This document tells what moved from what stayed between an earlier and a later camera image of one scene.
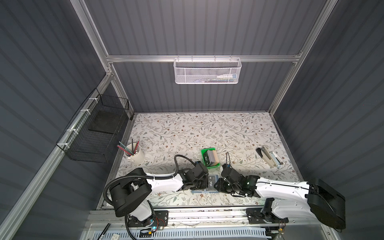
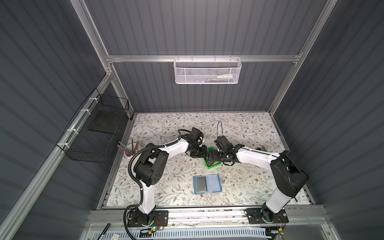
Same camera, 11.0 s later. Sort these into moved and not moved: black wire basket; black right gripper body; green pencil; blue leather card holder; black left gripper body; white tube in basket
Moved: black left gripper body; black right gripper body
Not moved: white tube in basket; blue leather card holder; black wire basket; green pencil
